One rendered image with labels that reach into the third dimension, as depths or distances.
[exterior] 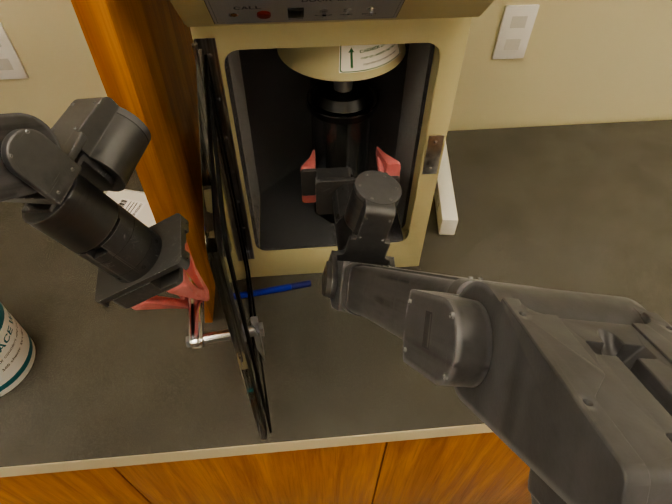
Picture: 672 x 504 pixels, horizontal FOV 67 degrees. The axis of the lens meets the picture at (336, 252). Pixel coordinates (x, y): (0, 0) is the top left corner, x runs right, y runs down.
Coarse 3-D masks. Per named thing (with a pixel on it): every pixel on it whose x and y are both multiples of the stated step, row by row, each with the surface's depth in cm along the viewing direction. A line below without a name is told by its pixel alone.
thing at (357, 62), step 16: (288, 48) 65; (304, 48) 63; (320, 48) 62; (336, 48) 62; (352, 48) 62; (368, 48) 63; (384, 48) 64; (400, 48) 67; (288, 64) 66; (304, 64) 64; (320, 64) 63; (336, 64) 63; (352, 64) 63; (368, 64) 63; (384, 64) 65; (336, 80) 64; (352, 80) 64
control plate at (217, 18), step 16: (208, 0) 46; (224, 0) 47; (240, 0) 47; (256, 0) 47; (272, 0) 47; (288, 0) 48; (304, 0) 48; (320, 0) 48; (336, 0) 48; (352, 0) 48; (368, 0) 49; (384, 0) 49; (400, 0) 49; (224, 16) 50; (240, 16) 51; (256, 16) 51; (272, 16) 51; (304, 16) 52; (320, 16) 52; (336, 16) 52; (352, 16) 52; (368, 16) 53; (384, 16) 53
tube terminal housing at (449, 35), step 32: (192, 32) 56; (224, 32) 56; (256, 32) 57; (288, 32) 57; (320, 32) 57; (352, 32) 58; (384, 32) 58; (416, 32) 59; (448, 32) 59; (224, 64) 60; (448, 64) 62; (448, 96) 66; (416, 160) 77; (416, 192) 78; (416, 224) 84; (256, 256) 86; (288, 256) 87; (320, 256) 88; (416, 256) 91
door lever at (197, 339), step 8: (192, 280) 57; (192, 304) 55; (200, 304) 55; (192, 312) 54; (200, 312) 54; (192, 320) 54; (200, 320) 54; (192, 328) 53; (200, 328) 53; (192, 336) 52; (200, 336) 52; (208, 336) 53; (216, 336) 53; (224, 336) 53; (192, 344) 52; (200, 344) 52
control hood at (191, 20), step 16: (176, 0) 46; (192, 0) 46; (416, 0) 50; (432, 0) 50; (448, 0) 50; (464, 0) 50; (480, 0) 50; (192, 16) 50; (208, 16) 50; (400, 16) 54; (416, 16) 54; (432, 16) 54; (448, 16) 54; (464, 16) 55
